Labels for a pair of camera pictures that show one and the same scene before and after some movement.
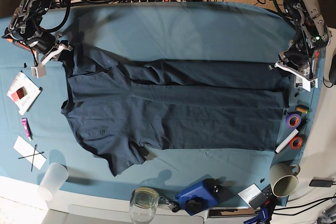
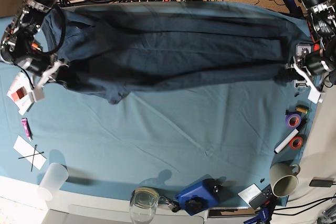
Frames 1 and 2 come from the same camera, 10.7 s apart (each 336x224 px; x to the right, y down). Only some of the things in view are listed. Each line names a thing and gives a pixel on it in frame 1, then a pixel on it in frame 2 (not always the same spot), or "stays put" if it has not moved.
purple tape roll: x=293 y=120 stays put
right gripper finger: x=62 y=46 → x=59 y=64
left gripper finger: x=283 y=74 → x=294 y=75
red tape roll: x=296 y=142 stays put
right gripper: x=302 y=60 → x=317 y=66
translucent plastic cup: x=56 y=176 stays put
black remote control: x=266 y=198 stays put
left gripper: x=45 y=42 → x=41 y=66
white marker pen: x=286 y=141 stays put
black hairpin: x=36 y=153 stays put
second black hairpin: x=35 y=146 stays put
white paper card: x=29 y=152 stays put
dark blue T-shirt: x=119 y=109 → x=114 y=50
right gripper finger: x=66 y=55 → x=54 y=78
